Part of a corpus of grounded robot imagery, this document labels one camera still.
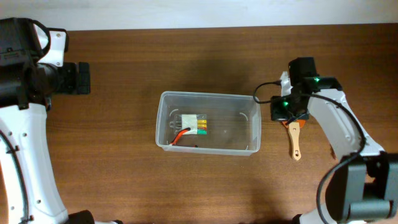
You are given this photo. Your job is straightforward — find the orange scraper with wooden handle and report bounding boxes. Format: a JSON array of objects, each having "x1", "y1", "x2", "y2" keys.
[{"x1": 282, "y1": 119, "x2": 305, "y2": 161}]

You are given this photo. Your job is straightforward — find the clear plastic container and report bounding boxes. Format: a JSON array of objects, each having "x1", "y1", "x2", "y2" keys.
[{"x1": 155, "y1": 91, "x2": 261, "y2": 156}]

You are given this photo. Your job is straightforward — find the red-handled pliers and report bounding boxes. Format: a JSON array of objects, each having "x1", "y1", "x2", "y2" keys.
[{"x1": 169, "y1": 126, "x2": 200, "y2": 148}]

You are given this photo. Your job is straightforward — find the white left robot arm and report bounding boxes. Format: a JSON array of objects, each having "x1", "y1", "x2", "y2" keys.
[{"x1": 1, "y1": 17, "x2": 94, "y2": 223}]

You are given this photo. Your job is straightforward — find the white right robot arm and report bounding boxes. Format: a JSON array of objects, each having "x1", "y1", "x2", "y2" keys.
[{"x1": 271, "y1": 57, "x2": 397, "y2": 223}]

